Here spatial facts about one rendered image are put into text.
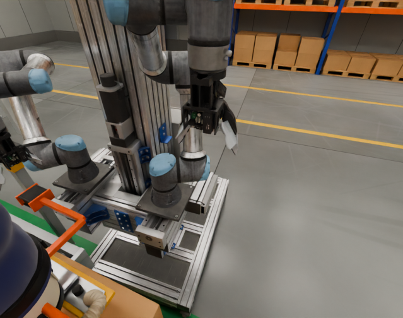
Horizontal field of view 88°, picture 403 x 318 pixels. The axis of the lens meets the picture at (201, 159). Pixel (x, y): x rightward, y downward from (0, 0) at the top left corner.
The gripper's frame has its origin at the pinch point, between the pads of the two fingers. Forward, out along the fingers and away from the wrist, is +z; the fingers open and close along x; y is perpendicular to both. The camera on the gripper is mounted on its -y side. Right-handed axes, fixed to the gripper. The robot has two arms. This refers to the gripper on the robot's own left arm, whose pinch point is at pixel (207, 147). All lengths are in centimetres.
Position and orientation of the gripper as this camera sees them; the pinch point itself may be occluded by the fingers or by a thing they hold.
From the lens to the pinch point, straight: 54.4
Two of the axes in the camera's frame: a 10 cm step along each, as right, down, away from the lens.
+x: 9.5, 2.0, -2.3
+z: -0.2, 7.8, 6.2
